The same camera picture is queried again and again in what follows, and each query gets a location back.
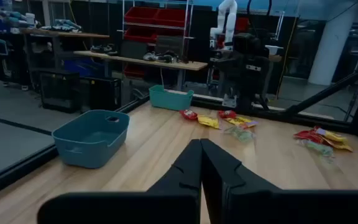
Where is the black computer tower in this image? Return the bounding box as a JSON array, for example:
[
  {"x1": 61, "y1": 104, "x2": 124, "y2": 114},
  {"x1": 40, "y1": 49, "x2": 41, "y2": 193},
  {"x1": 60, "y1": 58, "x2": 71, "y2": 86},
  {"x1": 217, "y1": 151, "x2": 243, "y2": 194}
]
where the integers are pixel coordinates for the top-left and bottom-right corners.
[
  {"x1": 39, "y1": 69, "x2": 81, "y2": 114},
  {"x1": 85, "y1": 76, "x2": 123, "y2": 112}
]

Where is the grey metal bracket plate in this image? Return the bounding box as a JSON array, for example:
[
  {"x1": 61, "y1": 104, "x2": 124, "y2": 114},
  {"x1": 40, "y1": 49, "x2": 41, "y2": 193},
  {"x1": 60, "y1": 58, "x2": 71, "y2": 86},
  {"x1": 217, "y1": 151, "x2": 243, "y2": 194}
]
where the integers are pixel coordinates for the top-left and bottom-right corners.
[{"x1": 222, "y1": 94, "x2": 238, "y2": 108}]

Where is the white round pillar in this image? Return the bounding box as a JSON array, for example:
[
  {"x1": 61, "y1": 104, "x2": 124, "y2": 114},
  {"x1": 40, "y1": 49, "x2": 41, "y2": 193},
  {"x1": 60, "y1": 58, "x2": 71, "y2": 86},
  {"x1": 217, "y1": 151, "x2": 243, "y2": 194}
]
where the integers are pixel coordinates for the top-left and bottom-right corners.
[{"x1": 307, "y1": 11, "x2": 358, "y2": 87}]

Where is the blue storage crate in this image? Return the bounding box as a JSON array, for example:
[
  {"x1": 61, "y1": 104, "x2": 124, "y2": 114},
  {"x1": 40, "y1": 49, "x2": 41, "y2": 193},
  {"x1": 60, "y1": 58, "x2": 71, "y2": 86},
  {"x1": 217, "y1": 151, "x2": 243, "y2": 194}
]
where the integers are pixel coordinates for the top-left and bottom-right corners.
[{"x1": 63, "y1": 58, "x2": 106, "y2": 79}]

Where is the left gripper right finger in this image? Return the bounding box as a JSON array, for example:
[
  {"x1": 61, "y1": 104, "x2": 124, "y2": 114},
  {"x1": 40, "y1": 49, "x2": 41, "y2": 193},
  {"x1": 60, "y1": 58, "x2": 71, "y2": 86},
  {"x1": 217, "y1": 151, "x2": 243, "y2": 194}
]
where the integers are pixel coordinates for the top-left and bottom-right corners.
[{"x1": 201, "y1": 138, "x2": 358, "y2": 224}]

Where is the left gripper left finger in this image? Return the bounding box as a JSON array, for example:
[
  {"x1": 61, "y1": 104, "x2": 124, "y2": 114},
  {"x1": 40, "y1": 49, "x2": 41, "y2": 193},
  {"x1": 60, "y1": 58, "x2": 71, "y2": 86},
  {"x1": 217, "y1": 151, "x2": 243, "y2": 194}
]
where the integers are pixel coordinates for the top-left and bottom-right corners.
[{"x1": 37, "y1": 138, "x2": 203, "y2": 224}]

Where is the black metal table frame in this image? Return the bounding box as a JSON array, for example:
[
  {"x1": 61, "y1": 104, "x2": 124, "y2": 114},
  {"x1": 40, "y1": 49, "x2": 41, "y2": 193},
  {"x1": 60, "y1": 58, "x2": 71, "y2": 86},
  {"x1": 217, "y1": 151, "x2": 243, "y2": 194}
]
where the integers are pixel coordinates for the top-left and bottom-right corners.
[{"x1": 0, "y1": 60, "x2": 358, "y2": 203}]

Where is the teal white cloth bundle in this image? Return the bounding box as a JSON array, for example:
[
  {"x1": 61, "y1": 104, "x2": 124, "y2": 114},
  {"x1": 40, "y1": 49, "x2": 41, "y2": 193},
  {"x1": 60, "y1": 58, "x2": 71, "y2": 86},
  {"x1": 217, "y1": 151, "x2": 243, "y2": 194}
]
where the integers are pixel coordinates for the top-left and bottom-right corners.
[
  {"x1": 0, "y1": 10, "x2": 23, "y2": 26},
  {"x1": 39, "y1": 18, "x2": 83, "y2": 34}
]

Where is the yellow Sour Patch candy packet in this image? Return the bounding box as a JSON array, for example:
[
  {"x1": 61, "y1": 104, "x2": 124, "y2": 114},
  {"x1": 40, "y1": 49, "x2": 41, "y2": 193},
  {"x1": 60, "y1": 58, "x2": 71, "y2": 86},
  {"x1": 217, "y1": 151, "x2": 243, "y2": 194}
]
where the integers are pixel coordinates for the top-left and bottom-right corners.
[
  {"x1": 314, "y1": 126, "x2": 349, "y2": 143},
  {"x1": 225, "y1": 116, "x2": 259, "y2": 129},
  {"x1": 321, "y1": 138, "x2": 354, "y2": 152},
  {"x1": 196, "y1": 114, "x2": 221, "y2": 130}
]

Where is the white plastic bottle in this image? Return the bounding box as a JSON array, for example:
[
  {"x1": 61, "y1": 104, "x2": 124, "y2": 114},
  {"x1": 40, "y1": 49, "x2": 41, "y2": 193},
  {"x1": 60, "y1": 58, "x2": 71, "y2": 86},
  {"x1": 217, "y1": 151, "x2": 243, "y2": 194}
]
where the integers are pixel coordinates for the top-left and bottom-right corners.
[{"x1": 25, "y1": 12, "x2": 36, "y2": 27}]

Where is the teal plastic bin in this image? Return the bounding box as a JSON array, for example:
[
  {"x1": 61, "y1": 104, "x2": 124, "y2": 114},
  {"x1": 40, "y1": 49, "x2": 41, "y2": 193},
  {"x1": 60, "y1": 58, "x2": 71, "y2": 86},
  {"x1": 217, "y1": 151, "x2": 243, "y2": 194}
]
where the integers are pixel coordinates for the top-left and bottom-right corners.
[{"x1": 149, "y1": 84, "x2": 195, "y2": 111}]

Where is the red Skittles candy packet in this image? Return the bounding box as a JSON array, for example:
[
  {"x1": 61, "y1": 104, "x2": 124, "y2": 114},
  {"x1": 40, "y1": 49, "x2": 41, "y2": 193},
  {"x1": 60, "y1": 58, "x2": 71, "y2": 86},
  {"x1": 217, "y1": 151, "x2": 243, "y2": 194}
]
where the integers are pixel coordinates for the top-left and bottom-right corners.
[
  {"x1": 293, "y1": 129, "x2": 324, "y2": 144},
  {"x1": 179, "y1": 109, "x2": 198, "y2": 121},
  {"x1": 218, "y1": 110, "x2": 237, "y2": 119}
]

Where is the clear green gummy packet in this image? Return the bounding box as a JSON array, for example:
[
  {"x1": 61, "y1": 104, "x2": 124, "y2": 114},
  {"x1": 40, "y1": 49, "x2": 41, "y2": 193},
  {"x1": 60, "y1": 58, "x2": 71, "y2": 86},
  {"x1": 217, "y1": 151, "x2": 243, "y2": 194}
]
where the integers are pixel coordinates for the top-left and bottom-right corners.
[
  {"x1": 224, "y1": 126, "x2": 242, "y2": 141},
  {"x1": 296, "y1": 139, "x2": 335, "y2": 159},
  {"x1": 236, "y1": 129, "x2": 257, "y2": 143}
]

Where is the metal shelf rack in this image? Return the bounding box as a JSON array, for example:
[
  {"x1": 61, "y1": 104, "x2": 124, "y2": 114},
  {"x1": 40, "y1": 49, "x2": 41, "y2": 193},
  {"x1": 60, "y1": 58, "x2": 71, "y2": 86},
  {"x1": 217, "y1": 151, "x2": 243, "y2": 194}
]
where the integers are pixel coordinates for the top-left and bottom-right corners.
[{"x1": 121, "y1": 0, "x2": 195, "y2": 80}]

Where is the red storage bin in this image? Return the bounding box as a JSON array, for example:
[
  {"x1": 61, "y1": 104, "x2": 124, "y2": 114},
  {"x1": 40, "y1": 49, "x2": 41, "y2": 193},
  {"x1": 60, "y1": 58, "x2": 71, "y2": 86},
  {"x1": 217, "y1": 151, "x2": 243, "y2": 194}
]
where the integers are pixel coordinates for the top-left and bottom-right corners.
[
  {"x1": 123, "y1": 64, "x2": 146, "y2": 79},
  {"x1": 153, "y1": 7, "x2": 188, "y2": 28},
  {"x1": 123, "y1": 6, "x2": 160, "y2": 26},
  {"x1": 123, "y1": 26, "x2": 158, "y2": 44}
]

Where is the grey-blue plastic bin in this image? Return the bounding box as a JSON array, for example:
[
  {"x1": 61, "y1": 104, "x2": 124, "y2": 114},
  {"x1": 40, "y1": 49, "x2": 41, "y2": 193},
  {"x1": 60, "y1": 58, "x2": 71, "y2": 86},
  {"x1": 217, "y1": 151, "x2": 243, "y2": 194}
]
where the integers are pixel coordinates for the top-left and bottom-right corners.
[{"x1": 51, "y1": 109, "x2": 131, "y2": 169}]

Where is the wooden workbench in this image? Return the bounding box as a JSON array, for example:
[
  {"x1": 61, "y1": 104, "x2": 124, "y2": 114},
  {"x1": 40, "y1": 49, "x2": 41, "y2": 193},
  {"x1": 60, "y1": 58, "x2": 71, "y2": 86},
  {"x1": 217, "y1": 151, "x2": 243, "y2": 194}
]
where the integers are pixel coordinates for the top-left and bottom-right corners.
[
  {"x1": 73, "y1": 50, "x2": 209, "y2": 91},
  {"x1": 19, "y1": 27, "x2": 111, "y2": 40}
]

